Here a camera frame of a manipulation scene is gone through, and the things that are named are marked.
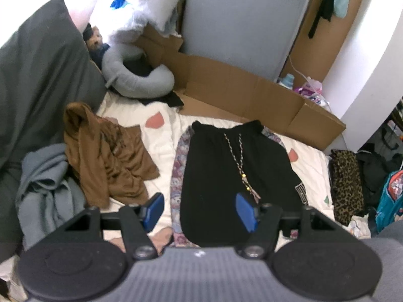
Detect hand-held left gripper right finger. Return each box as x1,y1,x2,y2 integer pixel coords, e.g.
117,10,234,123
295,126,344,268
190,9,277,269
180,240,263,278
236,193,339,258

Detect grey-blue sweatshirt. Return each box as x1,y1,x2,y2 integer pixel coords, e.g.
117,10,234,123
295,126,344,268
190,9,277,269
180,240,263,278
15,143,87,250

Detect grey curved pillow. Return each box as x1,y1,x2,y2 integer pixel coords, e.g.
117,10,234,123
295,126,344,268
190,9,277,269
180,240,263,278
101,42,175,99

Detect upright cardboard panel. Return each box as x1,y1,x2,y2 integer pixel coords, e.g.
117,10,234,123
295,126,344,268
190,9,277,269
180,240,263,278
280,0,372,85

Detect brown t-shirt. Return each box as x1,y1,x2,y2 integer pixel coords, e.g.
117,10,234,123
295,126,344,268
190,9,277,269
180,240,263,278
63,101,160,209

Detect white cable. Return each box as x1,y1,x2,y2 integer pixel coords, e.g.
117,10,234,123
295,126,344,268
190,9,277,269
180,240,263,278
287,53,315,82

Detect black hanging garment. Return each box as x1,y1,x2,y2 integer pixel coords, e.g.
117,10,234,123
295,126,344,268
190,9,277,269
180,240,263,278
308,0,342,40

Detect grey cabinet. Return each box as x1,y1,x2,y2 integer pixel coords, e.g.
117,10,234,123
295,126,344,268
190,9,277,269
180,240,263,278
181,0,318,81

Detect detergent bottle with teal cap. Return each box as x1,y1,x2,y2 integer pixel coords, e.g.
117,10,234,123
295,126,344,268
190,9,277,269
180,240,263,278
277,73,295,89

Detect brown teddy bear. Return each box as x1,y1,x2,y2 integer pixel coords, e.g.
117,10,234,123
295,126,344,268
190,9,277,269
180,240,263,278
82,23,111,70

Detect flattened cardboard box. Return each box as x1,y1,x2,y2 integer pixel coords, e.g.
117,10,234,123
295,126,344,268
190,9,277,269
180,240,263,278
135,23,347,152

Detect pink refill bag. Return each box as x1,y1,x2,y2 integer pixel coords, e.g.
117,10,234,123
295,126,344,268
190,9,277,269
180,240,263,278
294,77,331,107

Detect teal backpack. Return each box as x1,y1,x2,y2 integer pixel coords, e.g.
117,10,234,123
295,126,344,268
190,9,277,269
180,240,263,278
375,170,403,233

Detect leopard-print cloth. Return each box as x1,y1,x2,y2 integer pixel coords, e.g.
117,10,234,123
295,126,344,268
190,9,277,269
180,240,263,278
329,149,366,226

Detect black bag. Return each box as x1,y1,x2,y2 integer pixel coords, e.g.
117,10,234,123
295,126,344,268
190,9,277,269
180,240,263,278
356,143,403,208

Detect cluttered dark shelf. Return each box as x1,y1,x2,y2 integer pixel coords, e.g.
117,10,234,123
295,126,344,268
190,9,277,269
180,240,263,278
379,99,403,152

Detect black pants with bear-print panels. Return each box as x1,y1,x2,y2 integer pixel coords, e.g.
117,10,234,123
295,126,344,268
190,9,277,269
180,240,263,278
170,120,311,248

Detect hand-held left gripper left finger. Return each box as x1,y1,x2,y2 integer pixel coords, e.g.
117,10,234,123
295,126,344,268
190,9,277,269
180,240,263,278
64,193,165,260

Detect white bear-print bed sheet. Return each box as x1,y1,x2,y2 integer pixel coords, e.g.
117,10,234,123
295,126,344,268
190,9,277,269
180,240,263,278
0,93,372,302

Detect person's grey clothing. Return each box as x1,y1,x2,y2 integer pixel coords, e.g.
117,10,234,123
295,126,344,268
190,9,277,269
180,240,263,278
362,223,403,302

